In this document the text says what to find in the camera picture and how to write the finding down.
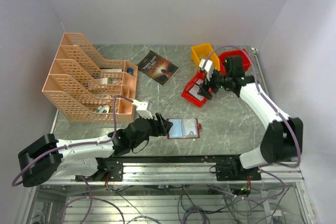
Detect dark paperback book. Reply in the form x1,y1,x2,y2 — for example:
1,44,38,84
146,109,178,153
137,50,179,85

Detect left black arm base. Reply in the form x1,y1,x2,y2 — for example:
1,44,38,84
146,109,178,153
84,163,123,182

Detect aluminium mounting rail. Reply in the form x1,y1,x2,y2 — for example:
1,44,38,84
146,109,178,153
28,162,305,185

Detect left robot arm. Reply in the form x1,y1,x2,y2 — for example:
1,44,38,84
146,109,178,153
12,113,173,187

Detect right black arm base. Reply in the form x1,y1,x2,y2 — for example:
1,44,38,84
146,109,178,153
209,163,261,182

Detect red leather card holder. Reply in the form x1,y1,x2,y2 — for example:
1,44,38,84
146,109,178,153
167,118,202,139

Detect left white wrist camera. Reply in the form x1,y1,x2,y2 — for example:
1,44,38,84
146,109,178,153
132,99,153,119

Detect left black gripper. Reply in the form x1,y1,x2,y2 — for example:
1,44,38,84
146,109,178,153
131,112,173,148

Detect blue bottle cap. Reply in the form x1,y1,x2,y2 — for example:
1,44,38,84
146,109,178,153
127,68,134,74

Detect white cards in red bin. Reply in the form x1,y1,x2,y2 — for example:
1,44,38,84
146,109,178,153
188,79,206,102

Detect yellow plastic bin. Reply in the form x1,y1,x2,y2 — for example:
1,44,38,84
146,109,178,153
191,43,221,71

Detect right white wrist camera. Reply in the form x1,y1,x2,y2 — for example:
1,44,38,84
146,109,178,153
198,59,215,81

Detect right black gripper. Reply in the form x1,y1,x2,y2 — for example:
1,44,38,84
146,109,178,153
197,68,232,99

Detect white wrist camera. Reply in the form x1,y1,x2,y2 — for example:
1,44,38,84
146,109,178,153
132,99,153,119
198,59,215,81

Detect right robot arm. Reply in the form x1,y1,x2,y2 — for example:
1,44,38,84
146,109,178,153
198,56,303,180

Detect loose wires under table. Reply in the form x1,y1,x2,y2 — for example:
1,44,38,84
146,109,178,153
60,182,289,224

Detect red bin with cards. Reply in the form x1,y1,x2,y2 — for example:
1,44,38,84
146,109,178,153
181,72,207,108

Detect red bin with dark item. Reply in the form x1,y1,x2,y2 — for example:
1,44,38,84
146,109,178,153
218,49,251,74

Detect pink mesh file organizer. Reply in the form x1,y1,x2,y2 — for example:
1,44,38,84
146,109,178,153
42,33,138,122

